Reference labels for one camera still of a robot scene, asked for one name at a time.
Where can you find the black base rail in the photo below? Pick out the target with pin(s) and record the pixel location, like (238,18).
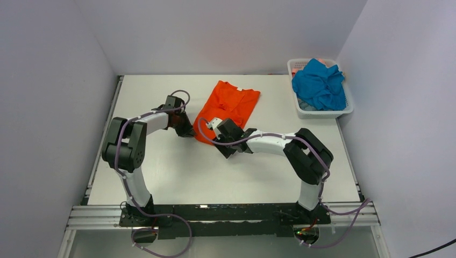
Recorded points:
(175,221)

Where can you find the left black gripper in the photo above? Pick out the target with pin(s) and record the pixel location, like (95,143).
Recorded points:
(188,131)

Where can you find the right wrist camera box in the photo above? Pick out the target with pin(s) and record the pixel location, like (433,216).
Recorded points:
(213,126)

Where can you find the orange t shirt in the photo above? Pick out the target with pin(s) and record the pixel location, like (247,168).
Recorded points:
(226,101)

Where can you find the blue t shirt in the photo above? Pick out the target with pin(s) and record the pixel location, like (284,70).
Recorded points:
(320,86)

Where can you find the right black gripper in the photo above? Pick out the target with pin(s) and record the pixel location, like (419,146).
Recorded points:
(227,152)

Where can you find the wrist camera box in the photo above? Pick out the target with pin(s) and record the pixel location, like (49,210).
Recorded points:
(213,126)
(180,109)

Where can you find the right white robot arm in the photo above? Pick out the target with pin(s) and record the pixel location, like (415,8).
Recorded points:
(307,155)

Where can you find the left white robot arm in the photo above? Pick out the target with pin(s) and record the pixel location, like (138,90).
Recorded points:
(124,149)

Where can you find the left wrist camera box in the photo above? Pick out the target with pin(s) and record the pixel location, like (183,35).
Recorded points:
(180,109)

